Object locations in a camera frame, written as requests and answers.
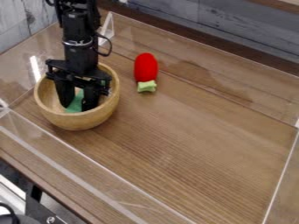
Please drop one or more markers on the clear acrylic enclosure panel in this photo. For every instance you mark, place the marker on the clear acrylic enclosure panel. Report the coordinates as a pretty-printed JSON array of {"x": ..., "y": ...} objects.
[{"x": 87, "y": 188}]

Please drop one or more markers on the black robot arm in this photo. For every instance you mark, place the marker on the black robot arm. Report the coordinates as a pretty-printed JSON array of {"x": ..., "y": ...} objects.
[{"x": 79, "y": 21}]

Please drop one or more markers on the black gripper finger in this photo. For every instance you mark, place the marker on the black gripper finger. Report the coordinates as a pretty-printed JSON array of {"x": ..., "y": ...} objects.
[
  {"x": 91, "y": 98},
  {"x": 66, "y": 92}
]

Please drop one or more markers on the red plush strawberry toy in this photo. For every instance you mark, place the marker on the red plush strawberry toy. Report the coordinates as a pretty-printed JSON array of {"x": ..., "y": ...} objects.
[{"x": 146, "y": 72}]

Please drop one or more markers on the light wooden bowl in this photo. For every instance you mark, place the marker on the light wooden bowl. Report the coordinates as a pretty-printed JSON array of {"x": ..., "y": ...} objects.
[{"x": 80, "y": 120}]

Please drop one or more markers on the green rectangular block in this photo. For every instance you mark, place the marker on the green rectangular block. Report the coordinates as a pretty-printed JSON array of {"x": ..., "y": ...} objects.
[{"x": 75, "y": 106}]

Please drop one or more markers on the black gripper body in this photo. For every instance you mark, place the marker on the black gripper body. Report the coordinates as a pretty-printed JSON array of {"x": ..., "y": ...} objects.
[{"x": 79, "y": 67}]

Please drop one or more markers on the black metal table bracket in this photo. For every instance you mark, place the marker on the black metal table bracket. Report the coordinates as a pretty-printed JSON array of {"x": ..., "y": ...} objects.
[{"x": 44, "y": 209}]

